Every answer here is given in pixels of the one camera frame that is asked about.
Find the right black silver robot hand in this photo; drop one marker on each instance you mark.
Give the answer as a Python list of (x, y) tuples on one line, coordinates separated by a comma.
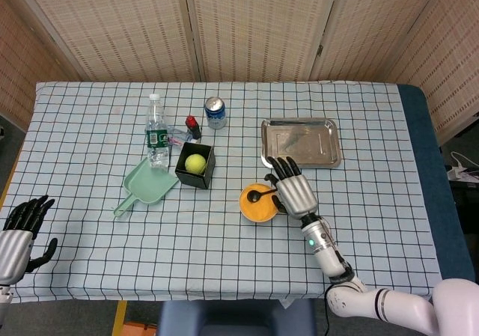
[(297, 195)]

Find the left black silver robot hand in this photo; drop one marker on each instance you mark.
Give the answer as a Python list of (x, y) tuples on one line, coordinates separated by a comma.
[(15, 250)]

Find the black plastic spoon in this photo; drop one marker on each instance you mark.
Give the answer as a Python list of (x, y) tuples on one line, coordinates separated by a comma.
[(255, 196)]

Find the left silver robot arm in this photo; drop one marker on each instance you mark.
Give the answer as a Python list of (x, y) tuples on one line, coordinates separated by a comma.
[(3, 302)]

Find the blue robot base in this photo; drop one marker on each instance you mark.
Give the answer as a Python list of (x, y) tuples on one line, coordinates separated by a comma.
[(232, 317)]

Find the cream round bowl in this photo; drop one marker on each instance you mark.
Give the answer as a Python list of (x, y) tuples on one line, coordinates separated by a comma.
[(259, 220)]

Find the rectangular steel tray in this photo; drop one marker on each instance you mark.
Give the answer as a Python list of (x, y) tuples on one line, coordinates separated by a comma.
[(299, 137)]

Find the black open cube box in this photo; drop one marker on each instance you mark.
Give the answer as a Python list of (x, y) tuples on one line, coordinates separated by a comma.
[(192, 179)]

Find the yellow-green tennis ball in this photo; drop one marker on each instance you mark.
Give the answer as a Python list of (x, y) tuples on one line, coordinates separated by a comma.
[(195, 163)]

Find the blue drink can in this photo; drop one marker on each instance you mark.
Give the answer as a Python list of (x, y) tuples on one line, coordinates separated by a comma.
[(216, 117)]

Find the light blue checked tablecloth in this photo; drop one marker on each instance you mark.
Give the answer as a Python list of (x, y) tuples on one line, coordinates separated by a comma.
[(187, 246)]

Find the small black red-capped bottle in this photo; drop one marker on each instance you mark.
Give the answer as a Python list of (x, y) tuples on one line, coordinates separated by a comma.
[(194, 126)]

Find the clear plastic packet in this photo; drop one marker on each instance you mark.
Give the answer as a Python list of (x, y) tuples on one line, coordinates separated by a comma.
[(176, 135)]

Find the dark blue padded table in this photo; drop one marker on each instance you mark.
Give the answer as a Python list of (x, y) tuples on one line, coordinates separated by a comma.
[(430, 156)]

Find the metal screen hinge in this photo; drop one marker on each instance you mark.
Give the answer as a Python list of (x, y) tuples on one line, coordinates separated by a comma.
[(320, 50)]

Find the orange box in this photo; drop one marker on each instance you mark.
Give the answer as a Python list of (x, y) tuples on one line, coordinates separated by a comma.
[(138, 330)]

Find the green plastic dustpan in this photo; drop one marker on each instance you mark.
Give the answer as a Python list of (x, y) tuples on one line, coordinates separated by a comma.
[(149, 186)]

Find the clear plastic water bottle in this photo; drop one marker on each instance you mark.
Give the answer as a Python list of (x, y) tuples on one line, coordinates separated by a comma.
[(157, 137)]

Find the woven bamboo folding screen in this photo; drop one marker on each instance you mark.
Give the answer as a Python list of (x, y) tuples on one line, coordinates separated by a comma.
[(262, 25)]

